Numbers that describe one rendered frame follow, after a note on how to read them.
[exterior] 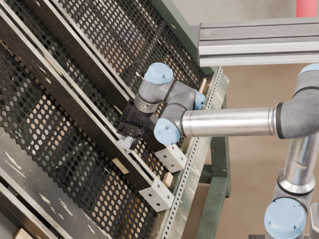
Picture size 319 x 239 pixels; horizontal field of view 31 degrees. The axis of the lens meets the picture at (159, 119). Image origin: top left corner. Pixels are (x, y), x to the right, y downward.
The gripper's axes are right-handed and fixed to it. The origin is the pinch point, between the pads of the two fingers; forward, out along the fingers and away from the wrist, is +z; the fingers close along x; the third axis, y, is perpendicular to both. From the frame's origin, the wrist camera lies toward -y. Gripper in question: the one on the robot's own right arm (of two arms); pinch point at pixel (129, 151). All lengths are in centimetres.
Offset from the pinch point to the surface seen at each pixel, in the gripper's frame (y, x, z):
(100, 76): 17.0, -37.5, 3.2
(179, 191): -29.1, -23.0, 33.1
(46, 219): 18.4, 29.8, 10.3
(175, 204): -28.4, -16.1, 33.7
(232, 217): -85, -89, 104
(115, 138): 4.0, -17.8, 13.0
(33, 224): 21.4, 33.4, 9.7
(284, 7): -109, -294, 64
